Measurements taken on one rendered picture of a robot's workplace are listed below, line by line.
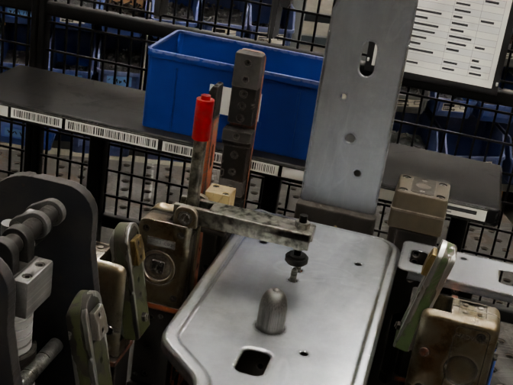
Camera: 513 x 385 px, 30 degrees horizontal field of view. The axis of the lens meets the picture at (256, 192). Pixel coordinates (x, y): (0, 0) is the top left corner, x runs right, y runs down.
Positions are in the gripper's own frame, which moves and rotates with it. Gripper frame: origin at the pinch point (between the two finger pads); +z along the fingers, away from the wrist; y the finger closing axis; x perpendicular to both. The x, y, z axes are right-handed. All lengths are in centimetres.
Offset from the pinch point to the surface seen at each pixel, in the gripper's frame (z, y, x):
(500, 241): 60, 46, 103
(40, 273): 15.4, -1.7, -40.4
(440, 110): 60, 26, 203
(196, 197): 22.4, 0.6, -0.8
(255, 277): 30.7, 9.6, -1.8
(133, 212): 60, -31, 73
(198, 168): 18.6, 0.4, -0.9
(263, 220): 23.4, 9.3, -0.7
